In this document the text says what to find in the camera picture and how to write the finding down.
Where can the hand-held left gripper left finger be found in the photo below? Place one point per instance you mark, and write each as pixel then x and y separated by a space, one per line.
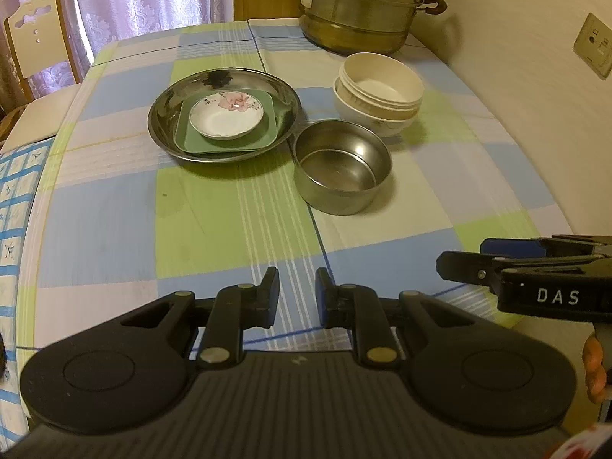
pixel 275 296

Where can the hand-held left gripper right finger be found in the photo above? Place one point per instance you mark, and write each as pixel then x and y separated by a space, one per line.
pixel 322 296

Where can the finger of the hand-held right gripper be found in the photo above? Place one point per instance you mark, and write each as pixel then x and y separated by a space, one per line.
pixel 511 247
pixel 466 267

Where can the white ceramic bowl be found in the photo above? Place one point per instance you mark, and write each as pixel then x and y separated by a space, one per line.
pixel 363 122

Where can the small floral ceramic plate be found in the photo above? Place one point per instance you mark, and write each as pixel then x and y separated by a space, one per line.
pixel 224 117

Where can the green square plastic plate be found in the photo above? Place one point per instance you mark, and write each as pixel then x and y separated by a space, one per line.
pixel 184 134

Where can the cream ribbed bowl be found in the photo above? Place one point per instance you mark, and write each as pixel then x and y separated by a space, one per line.
pixel 382 81

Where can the large stainless steel plate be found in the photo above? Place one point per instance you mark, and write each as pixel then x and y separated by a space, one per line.
pixel 165 119

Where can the person's right hand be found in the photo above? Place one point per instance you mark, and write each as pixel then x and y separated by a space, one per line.
pixel 593 368

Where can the stainless steel bowl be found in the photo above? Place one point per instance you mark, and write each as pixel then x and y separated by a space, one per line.
pixel 342 177

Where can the red white cloth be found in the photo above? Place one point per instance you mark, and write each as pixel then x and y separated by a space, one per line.
pixel 588 444

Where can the checked tablecloth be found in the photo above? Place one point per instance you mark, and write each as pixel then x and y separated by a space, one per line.
pixel 119 229

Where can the stainless steel steamer pot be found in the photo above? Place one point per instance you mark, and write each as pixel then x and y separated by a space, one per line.
pixel 358 14

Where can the blue patterned white cloth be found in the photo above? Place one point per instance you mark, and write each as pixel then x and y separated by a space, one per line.
pixel 12 210

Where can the dark round object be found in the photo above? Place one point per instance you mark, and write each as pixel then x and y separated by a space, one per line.
pixel 2 358

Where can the white wooden chair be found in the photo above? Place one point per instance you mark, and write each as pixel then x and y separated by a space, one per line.
pixel 38 33

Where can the beige wall socket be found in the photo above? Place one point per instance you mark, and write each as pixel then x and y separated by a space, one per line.
pixel 595 45

